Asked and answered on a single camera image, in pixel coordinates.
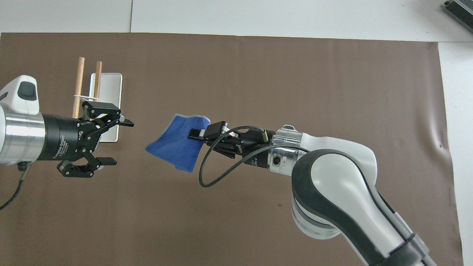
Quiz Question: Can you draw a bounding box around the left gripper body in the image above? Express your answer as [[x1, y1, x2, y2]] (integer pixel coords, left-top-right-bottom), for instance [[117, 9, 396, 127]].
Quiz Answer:
[[41, 114, 103, 162]]

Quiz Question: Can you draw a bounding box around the white rectangular base plate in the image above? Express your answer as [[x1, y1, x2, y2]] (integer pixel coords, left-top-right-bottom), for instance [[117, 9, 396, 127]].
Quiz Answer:
[[89, 72, 123, 143]]

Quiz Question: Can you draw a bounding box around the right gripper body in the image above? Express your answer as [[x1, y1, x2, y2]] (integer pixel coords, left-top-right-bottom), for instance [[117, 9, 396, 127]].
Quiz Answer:
[[236, 127, 276, 169]]

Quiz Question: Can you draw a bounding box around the blue towel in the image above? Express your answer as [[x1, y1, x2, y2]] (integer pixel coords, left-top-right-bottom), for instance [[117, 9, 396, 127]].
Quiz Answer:
[[145, 113, 212, 173]]

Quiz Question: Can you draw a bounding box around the grey metal device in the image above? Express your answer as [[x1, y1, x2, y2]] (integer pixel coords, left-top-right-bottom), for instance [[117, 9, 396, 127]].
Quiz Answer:
[[443, 0, 473, 22]]

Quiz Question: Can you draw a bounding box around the wooden rod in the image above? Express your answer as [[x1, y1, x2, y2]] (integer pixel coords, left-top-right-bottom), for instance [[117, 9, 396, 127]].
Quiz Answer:
[[93, 61, 103, 102], [72, 57, 85, 119]]

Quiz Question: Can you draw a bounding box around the black cable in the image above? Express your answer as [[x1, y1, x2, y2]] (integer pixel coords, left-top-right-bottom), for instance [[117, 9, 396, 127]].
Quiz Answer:
[[0, 161, 31, 211], [198, 126, 311, 188]]

